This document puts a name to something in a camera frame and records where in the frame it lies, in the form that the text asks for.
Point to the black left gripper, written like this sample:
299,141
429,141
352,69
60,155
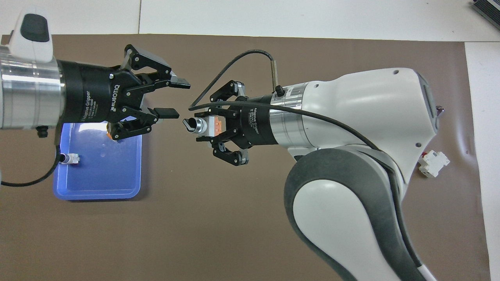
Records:
90,95

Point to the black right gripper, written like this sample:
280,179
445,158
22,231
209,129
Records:
256,127

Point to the selector switch orange green block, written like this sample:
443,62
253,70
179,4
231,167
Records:
201,126

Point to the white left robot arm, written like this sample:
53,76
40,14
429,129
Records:
31,89

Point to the blue plastic tray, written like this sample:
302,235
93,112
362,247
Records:
101,175

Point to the brown paper table mat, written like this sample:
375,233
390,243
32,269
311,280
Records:
195,218

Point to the white circuit breaker red lever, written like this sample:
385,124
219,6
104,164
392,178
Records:
434,164

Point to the small dark brown capacitor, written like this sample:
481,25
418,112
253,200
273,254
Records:
440,110

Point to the grey finned metal device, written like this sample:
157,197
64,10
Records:
488,6

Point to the small white selector switch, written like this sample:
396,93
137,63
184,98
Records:
72,159

